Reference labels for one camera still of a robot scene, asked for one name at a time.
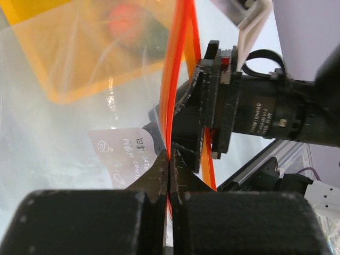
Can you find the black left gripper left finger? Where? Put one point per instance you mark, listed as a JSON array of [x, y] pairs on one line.
[[129, 221]]

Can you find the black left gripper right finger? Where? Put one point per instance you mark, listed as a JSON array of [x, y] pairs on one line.
[[206, 221]]

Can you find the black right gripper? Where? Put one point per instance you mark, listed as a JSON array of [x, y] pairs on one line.
[[272, 105]]

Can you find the clear orange-zipper zip bag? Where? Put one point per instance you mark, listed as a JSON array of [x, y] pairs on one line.
[[102, 141]]

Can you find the orange green toy mango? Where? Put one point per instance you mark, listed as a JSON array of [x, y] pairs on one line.
[[137, 29]]

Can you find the yellow plastic bin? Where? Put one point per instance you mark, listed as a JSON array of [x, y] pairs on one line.
[[70, 49]]

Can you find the aluminium front rail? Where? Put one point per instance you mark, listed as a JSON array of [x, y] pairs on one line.
[[281, 166]]

